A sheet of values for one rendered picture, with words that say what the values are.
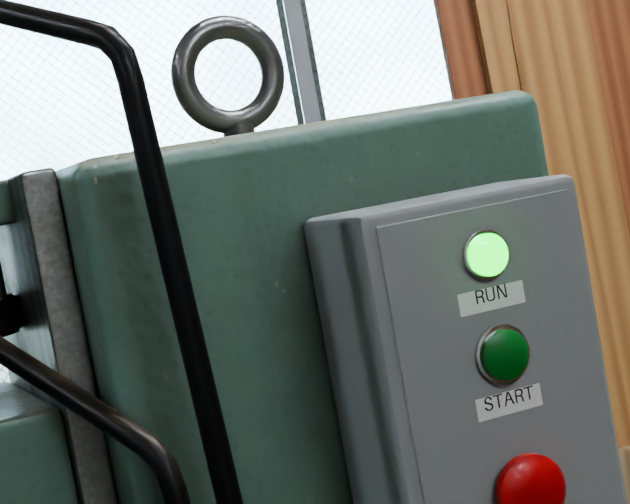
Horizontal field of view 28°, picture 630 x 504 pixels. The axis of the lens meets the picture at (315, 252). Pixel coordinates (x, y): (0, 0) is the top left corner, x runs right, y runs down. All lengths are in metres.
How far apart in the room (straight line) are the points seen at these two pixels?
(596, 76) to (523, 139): 1.39
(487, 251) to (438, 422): 0.07
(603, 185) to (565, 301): 1.44
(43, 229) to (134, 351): 0.07
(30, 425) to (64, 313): 0.05
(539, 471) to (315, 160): 0.16
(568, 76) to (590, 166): 0.14
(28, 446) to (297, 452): 0.11
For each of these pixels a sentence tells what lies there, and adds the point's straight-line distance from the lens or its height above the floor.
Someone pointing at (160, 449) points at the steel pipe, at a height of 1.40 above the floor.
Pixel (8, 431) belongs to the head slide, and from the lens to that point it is 0.54.
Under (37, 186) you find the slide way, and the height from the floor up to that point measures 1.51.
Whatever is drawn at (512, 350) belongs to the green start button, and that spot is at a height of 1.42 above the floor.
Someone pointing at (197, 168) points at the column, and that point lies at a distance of 0.52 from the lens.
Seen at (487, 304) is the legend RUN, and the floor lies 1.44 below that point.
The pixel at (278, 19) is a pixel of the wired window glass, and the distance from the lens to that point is 2.03.
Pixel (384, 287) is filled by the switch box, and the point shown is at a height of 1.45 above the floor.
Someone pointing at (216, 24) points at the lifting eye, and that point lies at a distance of 0.64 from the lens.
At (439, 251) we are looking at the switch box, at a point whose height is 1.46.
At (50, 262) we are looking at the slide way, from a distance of 0.54.
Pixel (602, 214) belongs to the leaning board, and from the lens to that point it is 1.95.
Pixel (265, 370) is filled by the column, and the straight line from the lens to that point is 0.53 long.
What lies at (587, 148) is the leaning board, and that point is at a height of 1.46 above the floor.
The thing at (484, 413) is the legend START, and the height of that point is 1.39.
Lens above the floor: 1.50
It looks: 3 degrees down
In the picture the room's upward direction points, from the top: 10 degrees counter-clockwise
